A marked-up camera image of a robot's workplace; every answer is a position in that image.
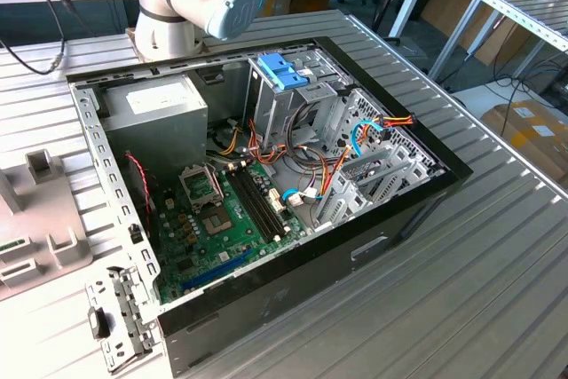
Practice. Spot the metal disk bay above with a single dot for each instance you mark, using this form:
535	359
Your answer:
344	208

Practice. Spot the white metal shelf rack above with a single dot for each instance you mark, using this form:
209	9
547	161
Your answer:
523	2

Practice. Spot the blue expansion slot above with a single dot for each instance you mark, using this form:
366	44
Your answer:
217	270

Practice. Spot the grey power supply box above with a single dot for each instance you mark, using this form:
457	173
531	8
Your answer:
151	130

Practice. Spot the grey metal drive cage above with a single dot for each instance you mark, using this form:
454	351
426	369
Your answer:
270	108

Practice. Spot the CPU socket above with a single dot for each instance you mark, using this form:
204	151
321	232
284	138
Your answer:
215	220

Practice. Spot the black open PC case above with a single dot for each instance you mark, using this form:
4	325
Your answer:
310	290

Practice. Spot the brown cardboard floor boxes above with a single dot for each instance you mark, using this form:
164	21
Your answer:
532	144

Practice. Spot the black plastic case latch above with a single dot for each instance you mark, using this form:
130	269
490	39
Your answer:
100	323

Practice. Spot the socket locking lever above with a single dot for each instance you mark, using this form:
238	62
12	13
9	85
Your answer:
216	183

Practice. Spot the green motherboard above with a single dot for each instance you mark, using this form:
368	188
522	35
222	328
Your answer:
253	241

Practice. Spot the grey parts rack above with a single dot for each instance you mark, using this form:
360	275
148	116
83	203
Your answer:
40	219

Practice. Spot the small black case clip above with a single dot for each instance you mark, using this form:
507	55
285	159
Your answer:
134	233

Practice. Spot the blue plastic drive latch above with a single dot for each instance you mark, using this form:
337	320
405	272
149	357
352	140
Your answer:
277	70

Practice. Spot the white board connector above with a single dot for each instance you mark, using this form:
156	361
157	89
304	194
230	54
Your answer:
275	201

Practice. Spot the brown cardboard sheet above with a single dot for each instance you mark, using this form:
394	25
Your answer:
444	10

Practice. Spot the black RAM slot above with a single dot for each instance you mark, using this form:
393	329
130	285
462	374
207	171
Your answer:
255	201
250	201
262	201
267	201

